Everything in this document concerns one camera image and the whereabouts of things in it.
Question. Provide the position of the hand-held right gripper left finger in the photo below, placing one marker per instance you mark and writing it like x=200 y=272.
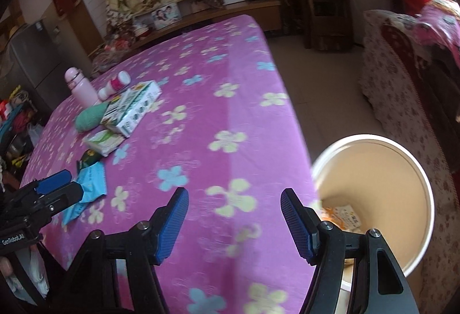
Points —
x=172 y=224

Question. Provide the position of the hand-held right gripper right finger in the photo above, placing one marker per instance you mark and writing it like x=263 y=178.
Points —
x=296 y=224

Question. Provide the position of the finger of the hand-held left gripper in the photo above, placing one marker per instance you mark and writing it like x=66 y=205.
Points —
x=54 y=182
x=63 y=197

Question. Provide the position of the light blue wipes packet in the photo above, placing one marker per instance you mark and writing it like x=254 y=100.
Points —
x=90 y=188

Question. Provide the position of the dark green wrapper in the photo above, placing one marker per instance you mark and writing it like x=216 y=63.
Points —
x=88 y=157

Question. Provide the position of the white printed sachet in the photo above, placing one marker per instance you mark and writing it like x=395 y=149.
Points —
x=345 y=215

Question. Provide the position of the green white tissue pack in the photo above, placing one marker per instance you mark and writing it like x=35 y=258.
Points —
x=104 y=141

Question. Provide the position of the teal knitted cloth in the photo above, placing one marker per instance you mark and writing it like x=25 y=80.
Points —
x=90 y=118

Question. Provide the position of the white trash bin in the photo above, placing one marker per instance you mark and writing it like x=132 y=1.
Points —
x=377 y=184

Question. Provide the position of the rainbow print carton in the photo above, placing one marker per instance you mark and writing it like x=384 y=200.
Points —
x=113 y=109

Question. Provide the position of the green white milk carton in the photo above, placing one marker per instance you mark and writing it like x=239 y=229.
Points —
x=138 y=107

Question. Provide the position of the person's left hand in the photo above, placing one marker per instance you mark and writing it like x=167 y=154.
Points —
x=5 y=266

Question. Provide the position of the white plastic bag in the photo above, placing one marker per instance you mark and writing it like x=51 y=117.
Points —
x=30 y=272

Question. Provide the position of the pink water bottle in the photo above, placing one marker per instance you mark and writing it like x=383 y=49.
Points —
x=81 y=87

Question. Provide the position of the white bottle pink label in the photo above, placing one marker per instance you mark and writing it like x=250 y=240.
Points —
x=115 y=84

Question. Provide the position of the grey refrigerator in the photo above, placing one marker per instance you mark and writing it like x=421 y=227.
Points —
x=32 y=58

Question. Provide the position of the plastic wrapped items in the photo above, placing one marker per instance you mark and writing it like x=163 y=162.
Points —
x=118 y=41

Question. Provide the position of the floral covered sofa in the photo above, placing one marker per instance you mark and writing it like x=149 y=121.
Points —
x=402 y=91

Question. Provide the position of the framed couple photo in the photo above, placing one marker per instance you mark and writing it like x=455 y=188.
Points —
x=165 y=15

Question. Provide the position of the brown jacket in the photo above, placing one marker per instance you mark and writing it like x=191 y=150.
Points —
x=444 y=84

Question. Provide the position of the wooden cabinet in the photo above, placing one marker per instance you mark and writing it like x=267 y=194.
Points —
x=233 y=10

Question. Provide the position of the pink blanket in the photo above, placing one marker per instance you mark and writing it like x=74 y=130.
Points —
x=436 y=23

